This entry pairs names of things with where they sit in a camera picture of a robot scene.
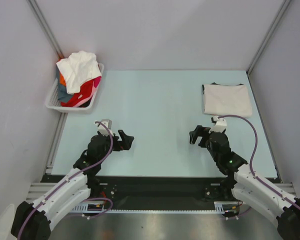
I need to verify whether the pink garment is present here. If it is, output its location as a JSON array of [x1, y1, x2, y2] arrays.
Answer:
[[77, 76, 102, 108]]

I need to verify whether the grey blue garment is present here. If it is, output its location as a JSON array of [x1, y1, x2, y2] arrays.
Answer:
[[56, 71, 73, 103]]

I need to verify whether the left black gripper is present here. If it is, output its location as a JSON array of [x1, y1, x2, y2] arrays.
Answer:
[[97, 130, 134, 163]]

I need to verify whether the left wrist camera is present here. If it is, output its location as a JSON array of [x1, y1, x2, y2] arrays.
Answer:
[[94, 119, 114, 137]]

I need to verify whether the right corner aluminium post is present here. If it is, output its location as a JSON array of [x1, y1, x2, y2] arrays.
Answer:
[[246, 0, 293, 77]]

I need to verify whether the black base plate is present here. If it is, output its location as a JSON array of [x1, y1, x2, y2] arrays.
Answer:
[[39, 174, 282, 211]]

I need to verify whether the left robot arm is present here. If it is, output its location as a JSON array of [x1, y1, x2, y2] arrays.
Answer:
[[10, 130, 135, 240]]

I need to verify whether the slotted cable duct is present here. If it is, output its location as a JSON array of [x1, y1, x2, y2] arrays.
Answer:
[[72, 201, 243, 215]]

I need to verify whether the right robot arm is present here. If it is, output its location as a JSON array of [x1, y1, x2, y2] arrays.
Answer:
[[189, 125, 300, 240]]

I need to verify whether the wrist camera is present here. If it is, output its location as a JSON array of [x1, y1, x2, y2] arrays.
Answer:
[[94, 119, 114, 137], [209, 115, 227, 133]]

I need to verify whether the orange garment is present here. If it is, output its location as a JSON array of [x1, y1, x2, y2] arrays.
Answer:
[[59, 73, 66, 86]]

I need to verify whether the red t shirt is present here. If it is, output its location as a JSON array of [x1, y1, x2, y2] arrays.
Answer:
[[60, 79, 93, 108]]

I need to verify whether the left corner aluminium post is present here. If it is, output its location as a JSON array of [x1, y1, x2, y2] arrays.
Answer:
[[26, 0, 64, 59]]

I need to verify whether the white printed t shirt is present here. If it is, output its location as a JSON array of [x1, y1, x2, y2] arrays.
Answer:
[[56, 50, 102, 95]]

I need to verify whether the corner aluminium post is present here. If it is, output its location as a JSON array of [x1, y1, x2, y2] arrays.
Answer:
[[246, 0, 293, 77], [26, 0, 64, 59]]

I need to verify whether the white plastic basket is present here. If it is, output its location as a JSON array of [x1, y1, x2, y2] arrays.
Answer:
[[45, 63, 104, 114]]

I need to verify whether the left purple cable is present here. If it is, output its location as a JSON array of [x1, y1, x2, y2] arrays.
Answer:
[[16, 121, 115, 240]]

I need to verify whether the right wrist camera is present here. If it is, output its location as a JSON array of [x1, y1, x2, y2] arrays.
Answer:
[[209, 115, 227, 133]]

